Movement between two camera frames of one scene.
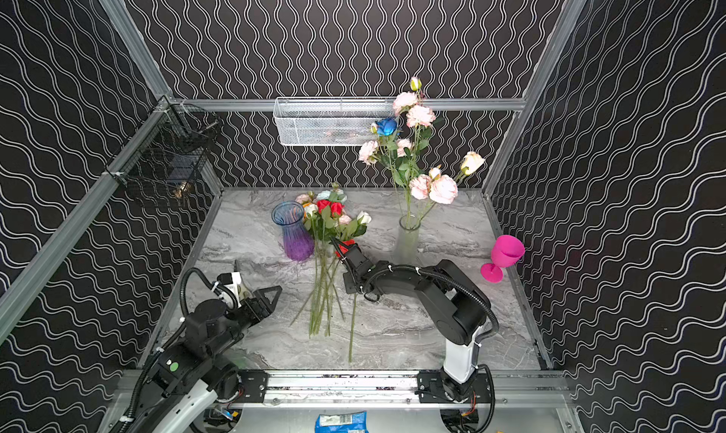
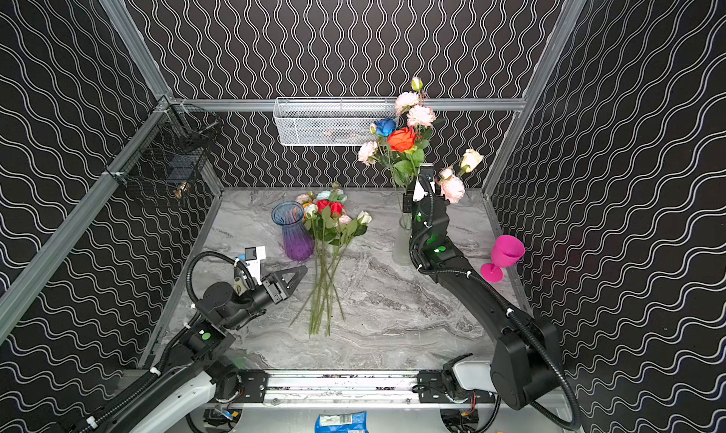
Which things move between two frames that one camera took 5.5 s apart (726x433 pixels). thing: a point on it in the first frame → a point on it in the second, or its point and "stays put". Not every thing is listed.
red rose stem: [340, 253] → [405, 139]
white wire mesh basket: [330, 121] stays put
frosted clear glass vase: [407, 248] stays put
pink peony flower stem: [419, 115] stays put
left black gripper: [252, 305] → [271, 286]
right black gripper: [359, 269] → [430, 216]
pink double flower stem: [368, 152] stays put
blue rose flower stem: [387, 128] stays put
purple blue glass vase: [298, 243] stays put
